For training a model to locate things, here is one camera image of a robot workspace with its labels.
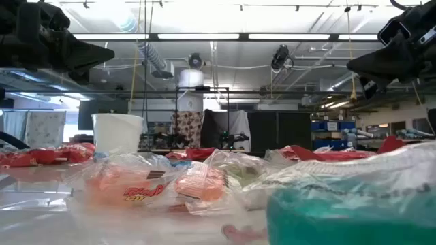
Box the silver flexible air duct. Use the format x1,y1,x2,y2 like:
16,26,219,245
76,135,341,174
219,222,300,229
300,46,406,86
117,13,168,73

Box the blue storage bin shelf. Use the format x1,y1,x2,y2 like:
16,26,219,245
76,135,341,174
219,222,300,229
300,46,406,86
309,119,358,151

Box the white floral curtain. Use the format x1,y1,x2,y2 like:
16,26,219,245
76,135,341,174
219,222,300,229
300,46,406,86
24,110,67,150

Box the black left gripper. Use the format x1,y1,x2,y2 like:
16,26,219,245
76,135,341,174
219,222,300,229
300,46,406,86
0,0,116,86

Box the long ceiling light strip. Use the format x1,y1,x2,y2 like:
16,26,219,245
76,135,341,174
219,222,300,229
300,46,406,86
72,32,379,42

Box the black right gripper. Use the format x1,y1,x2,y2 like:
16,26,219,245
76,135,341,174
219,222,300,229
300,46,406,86
346,0,436,99

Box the black curved bar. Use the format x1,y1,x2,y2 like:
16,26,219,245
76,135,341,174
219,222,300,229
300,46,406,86
0,131,31,150

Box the red Skittles pack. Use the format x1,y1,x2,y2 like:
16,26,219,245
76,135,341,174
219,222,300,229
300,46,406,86
185,147,216,161
282,145,375,163
27,148,59,165
0,151,38,169
376,135,406,154
56,142,97,164

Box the white plastic bucket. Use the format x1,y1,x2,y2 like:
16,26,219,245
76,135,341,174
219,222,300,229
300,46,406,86
91,113,145,157

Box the white hanging cloth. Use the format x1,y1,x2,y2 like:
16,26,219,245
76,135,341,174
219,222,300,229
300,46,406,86
221,110,252,152

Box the black metal frame stand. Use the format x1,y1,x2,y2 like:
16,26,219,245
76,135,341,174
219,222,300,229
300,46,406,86
174,86,231,150

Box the yellow hanging rope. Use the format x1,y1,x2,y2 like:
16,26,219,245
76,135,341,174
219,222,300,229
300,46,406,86
344,0,359,102

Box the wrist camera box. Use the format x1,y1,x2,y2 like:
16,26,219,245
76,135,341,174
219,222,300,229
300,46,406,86
46,3,72,33
377,18,412,46

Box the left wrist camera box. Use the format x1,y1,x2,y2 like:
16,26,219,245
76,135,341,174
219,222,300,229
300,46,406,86
46,3,72,33

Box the black hanging cloth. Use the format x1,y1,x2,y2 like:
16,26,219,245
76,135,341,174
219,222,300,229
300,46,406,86
200,108,224,149

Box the white cylindrical tank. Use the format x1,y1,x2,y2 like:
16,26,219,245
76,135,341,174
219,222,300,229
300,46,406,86
178,67,205,112

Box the green ring pop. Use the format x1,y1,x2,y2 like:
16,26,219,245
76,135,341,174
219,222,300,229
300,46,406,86
204,148,272,191

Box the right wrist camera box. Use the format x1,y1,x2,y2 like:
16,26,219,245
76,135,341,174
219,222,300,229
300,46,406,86
377,18,412,46

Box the orange ring pop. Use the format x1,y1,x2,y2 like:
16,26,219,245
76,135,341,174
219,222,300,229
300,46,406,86
69,154,180,214
174,162,228,203

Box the plain pale curtain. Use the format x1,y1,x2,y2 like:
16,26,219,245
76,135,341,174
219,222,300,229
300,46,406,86
1,110,29,142

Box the brown dotted cloth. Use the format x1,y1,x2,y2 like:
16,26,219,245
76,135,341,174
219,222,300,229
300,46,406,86
171,110,205,149

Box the teal ring pop pink ring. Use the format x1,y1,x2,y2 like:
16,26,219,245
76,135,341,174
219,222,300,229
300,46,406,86
221,223,269,245

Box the black ceiling camera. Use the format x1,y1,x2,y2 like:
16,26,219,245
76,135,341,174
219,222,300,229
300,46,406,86
270,44,294,71

